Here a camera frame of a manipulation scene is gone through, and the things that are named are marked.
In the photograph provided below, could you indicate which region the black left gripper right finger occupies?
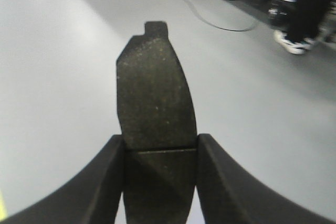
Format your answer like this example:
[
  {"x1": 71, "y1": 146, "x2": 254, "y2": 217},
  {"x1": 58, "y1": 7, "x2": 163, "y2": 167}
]
[{"x1": 196, "y1": 134, "x2": 332, "y2": 223}]

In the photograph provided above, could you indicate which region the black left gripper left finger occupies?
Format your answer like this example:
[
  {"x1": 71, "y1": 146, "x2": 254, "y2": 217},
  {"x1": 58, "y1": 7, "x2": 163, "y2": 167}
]
[{"x1": 3, "y1": 135, "x2": 124, "y2": 223}]

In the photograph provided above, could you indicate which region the grey brake pad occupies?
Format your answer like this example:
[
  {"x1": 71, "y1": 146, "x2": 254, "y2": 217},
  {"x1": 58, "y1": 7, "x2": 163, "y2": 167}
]
[{"x1": 116, "y1": 21, "x2": 197, "y2": 223}]

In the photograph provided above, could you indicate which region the black floor cable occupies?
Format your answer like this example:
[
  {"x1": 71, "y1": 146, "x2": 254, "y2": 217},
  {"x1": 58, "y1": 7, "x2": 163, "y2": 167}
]
[{"x1": 110, "y1": 0, "x2": 260, "y2": 33}]

